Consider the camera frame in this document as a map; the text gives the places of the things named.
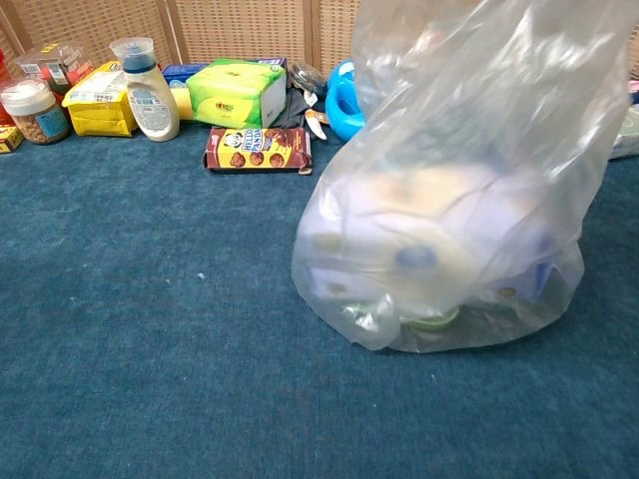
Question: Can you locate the yellow sponge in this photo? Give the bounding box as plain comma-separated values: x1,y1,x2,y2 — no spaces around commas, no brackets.
169,87,197,123

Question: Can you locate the clear plastic food box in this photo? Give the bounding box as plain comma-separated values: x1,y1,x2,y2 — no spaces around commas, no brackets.
13,41,96,97

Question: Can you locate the woven folding screen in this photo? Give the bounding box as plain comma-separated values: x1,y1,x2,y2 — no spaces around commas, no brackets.
0,0,639,84

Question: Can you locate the white lidded snack jar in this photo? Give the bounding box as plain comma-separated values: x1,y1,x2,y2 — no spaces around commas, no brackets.
0,77,70,147

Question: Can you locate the clear plastic bag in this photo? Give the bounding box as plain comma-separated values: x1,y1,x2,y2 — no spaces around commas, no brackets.
291,0,639,354

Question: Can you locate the blue detergent pump bottle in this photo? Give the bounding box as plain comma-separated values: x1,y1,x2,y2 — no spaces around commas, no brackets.
324,59,371,143

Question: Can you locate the dark grey cloth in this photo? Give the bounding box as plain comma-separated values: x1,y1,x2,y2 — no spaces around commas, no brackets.
272,87,321,132

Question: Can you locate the white bottle blue cap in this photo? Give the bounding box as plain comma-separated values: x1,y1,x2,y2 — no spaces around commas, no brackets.
109,37,182,144

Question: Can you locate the yellow biscuit box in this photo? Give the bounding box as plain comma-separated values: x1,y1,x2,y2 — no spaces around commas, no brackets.
61,60,139,139

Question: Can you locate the brown Hello Panda box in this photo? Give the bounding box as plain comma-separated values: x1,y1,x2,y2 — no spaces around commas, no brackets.
201,126,314,177

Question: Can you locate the blue flat carton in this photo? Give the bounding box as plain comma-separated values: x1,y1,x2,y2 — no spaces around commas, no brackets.
161,56,289,87

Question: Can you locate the green tissue pack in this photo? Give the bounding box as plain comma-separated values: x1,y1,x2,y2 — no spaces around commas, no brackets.
185,58,289,130

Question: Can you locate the red lidded canister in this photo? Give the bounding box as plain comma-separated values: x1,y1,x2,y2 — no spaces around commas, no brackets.
0,47,16,127

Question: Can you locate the blue carpet table mat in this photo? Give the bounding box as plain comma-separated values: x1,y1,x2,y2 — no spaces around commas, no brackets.
0,117,639,479

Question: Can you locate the small yellow red box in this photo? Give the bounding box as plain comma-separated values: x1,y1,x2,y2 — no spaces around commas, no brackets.
0,125,25,155

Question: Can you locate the white snack packet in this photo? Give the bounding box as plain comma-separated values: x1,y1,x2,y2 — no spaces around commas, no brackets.
297,164,505,300

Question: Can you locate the white orange knife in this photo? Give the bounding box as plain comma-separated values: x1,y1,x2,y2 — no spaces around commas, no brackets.
301,89,329,142

